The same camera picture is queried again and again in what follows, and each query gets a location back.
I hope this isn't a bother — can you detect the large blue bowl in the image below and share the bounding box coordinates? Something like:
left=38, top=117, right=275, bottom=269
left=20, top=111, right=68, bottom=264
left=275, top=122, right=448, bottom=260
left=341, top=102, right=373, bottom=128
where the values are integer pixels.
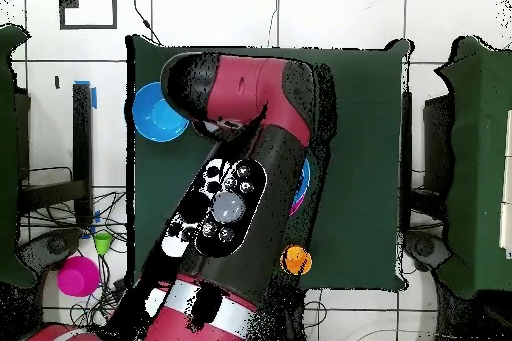
left=292, top=157, right=312, bottom=207
left=131, top=81, right=190, bottom=143

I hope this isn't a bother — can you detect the large pink bowl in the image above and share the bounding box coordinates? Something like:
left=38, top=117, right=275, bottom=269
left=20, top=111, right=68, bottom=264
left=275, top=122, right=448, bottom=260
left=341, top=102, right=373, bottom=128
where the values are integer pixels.
left=288, top=192, right=306, bottom=217

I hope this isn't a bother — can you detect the orange cup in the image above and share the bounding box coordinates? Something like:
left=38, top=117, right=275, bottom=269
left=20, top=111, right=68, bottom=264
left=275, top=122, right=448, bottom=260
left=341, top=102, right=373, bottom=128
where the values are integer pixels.
left=279, top=244, right=314, bottom=277

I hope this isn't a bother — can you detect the dark green table cloth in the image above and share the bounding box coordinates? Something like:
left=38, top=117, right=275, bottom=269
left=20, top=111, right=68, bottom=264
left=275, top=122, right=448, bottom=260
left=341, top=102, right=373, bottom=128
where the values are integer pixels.
left=125, top=34, right=413, bottom=292

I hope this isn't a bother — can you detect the small green cup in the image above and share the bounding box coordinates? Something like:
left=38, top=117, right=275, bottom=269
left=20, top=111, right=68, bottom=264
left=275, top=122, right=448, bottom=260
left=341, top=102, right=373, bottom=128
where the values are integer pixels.
left=92, top=232, right=114, bottom=256

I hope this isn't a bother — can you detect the blue tape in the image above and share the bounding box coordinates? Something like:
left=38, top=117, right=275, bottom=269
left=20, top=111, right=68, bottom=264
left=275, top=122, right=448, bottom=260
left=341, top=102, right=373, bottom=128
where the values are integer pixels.
left=73, top=79, right=98, bottom=110

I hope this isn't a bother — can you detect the black box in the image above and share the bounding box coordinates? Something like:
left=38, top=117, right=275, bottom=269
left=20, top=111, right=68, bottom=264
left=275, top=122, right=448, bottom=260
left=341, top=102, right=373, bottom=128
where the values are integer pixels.
left=422, top=94, right=455, bottom=194

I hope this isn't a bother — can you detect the black equipment base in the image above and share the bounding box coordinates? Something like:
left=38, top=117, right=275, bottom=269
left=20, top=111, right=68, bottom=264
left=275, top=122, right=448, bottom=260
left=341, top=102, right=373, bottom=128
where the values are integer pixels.
left=17, top=227, right=84, bottom=274
left=402, top=230, right=451, bottom=272

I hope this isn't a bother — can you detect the pink cup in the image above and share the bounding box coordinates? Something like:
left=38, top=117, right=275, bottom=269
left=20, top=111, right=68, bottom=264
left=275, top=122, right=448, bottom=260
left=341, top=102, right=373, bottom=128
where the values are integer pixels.
left=56, top=255, right=101, bottom=299

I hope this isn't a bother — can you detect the green cloth covered table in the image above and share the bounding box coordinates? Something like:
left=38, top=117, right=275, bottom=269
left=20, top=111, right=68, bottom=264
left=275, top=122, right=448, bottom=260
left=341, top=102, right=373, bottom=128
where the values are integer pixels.
left=434, top=35, right=512, bottom=300
left=0, top=23, right=39, bottom=288

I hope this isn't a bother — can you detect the black post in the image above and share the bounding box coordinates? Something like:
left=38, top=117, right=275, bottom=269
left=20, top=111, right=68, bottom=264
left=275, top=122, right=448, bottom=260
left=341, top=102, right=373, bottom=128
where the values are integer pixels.
left=400, top=91, right=414, bottom=214

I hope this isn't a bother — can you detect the black stand frame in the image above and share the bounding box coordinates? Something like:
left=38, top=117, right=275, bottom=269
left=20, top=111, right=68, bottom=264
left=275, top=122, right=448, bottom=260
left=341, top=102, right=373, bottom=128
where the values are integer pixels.
left=15, top=81, right=95, bottom=230

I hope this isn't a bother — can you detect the black cable tangle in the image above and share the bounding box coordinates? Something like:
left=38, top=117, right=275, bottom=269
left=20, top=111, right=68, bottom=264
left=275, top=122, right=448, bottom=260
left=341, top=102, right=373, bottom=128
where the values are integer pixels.
left=17, top=190, right=129, bottom=326

